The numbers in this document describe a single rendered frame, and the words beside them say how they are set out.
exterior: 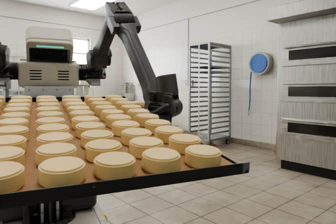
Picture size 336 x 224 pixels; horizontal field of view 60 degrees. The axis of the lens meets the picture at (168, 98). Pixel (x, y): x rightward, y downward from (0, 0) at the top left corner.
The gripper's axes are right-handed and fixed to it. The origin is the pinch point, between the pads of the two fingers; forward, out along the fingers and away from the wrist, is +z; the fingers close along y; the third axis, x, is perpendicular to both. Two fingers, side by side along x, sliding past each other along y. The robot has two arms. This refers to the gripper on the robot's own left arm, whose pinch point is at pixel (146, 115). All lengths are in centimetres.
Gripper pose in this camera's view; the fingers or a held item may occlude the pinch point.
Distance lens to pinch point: 70.9
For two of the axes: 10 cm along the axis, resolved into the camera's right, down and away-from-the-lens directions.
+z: -3.6, 0.8, -9.3
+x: -9.3, -0.9, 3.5
